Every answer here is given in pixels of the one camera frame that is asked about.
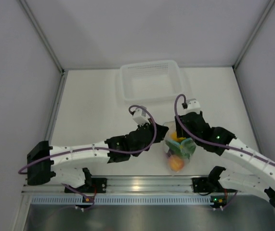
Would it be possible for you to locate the purple fake onion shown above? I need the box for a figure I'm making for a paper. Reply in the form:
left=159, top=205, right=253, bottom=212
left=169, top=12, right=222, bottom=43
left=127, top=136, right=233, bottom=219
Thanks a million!
left=166, top=149, right=174, bottom=158

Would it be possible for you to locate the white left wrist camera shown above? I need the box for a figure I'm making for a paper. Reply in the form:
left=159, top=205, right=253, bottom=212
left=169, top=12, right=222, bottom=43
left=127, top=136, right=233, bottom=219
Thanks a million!
left=132, top=108, right=149, bottom=126

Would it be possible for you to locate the fake orange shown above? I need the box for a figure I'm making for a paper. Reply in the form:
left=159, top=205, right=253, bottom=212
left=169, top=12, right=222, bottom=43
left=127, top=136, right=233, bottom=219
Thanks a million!
left=168, top=155, right=184, bottom=172

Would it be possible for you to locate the green fake bell pepper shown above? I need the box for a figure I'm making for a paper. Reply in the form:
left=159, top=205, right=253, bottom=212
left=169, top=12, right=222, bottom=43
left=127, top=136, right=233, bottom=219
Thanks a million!
left=165, top=138, right=196, bottom=159

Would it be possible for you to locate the aluminium mounting rail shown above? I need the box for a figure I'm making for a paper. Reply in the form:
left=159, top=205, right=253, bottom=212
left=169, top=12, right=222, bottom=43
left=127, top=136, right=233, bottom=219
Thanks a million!
left=21, top=175, right=249, bottom=194

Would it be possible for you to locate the slotted white cable duct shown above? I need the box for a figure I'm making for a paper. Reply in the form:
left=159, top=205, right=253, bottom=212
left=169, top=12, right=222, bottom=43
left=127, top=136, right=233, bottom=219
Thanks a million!
left=31, top=195, right=224, bottom=205

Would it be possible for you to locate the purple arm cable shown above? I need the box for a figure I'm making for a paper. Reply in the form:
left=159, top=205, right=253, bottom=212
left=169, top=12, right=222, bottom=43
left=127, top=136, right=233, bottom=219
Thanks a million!
left=18, top=105, right=158, bottom=175
left=174, top=94, right=275, bottom=175

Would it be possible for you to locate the white plastic basket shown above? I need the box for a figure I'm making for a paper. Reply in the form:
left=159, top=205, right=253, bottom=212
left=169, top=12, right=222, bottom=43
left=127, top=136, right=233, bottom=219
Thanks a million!
left=119, top=60, right=184, bottom=104

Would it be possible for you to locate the black right base bracket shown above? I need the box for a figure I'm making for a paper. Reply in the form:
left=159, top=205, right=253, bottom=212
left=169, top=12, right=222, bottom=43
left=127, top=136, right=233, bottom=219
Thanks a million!
left=192, top=177, right=223, bottom=193

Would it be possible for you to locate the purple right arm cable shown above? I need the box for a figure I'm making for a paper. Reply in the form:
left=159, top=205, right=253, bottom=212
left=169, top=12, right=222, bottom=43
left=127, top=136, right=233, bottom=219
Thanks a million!
left=174, top=94, right=275, bottom=175

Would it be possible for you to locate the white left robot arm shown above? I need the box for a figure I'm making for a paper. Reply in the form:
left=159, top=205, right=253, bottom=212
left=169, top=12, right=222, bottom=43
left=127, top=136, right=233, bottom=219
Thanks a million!
left=25, top=123, right=169, bottom=192

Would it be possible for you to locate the black base bracket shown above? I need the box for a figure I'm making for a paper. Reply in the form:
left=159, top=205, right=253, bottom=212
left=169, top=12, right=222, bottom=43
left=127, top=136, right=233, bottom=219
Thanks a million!
left=78, top=178, right=107, bottom=193
left=192, top=177, right=223, bottom=193

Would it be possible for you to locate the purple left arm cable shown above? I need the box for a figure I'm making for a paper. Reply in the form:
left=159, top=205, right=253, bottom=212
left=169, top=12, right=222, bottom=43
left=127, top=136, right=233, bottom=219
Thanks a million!
left=18, top=105, right=158, bottom=175

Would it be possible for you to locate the clear zip top bag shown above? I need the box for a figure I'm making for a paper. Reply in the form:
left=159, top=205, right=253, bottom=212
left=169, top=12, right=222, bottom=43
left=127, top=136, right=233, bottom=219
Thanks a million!
left=163, top=121, right=196, bottom=175

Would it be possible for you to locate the black left base bracket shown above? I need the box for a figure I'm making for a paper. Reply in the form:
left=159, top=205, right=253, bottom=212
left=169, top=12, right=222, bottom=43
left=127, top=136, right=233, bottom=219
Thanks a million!
left=78, top=178, right=107, bottom=193

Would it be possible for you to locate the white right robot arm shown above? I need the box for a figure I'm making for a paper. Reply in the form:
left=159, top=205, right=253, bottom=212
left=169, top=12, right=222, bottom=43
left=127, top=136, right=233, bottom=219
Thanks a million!
left=175, top=112, right=275, bottom=208

